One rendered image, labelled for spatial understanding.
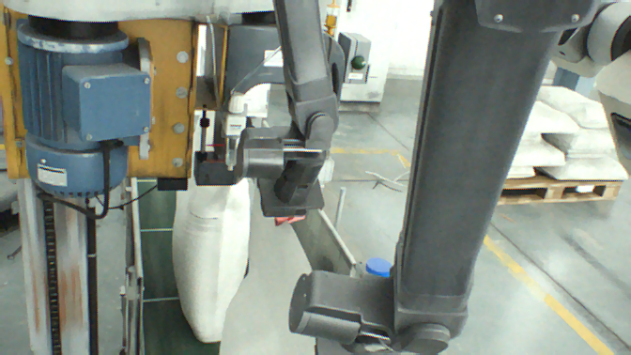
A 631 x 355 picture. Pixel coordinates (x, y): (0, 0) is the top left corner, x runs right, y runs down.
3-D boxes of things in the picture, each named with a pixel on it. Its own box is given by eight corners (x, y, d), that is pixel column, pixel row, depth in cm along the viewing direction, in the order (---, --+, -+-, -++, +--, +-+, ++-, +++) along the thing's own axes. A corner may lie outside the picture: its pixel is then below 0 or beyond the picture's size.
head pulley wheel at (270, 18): (291, 26, 108) (293, 13, 107) (245, 23, 105) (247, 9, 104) (280, 18, 116) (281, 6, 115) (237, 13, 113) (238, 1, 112)
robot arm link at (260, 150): (336, 115, 75) (318, 93, 82) (253, 110, 71) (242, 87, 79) (321, 192, 80) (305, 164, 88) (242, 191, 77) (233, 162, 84)
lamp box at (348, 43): (363, 84, 114) (372, 40, 111) (344, 84, 113) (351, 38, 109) (351, 74, 121) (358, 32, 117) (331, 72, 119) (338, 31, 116)
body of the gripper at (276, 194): (255, 180, 90) (264, 152, 85) (314, 180, 94) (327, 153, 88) (261, 214, 87) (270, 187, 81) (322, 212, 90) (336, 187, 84)
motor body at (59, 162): (129, 203, 88) (130, 47, 78) (22, 205, 83) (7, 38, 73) (128, 162, 101) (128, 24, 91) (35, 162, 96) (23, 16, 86)
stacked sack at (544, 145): (567, 171, 375) (575, 151, 369) (486, 173, 351) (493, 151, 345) (526, 146, 411) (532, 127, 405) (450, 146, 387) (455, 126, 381)
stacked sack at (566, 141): (641, 155, 391) (649, 135, 385) (563, 154, 368) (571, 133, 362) (594, 131, 428) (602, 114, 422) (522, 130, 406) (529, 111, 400)
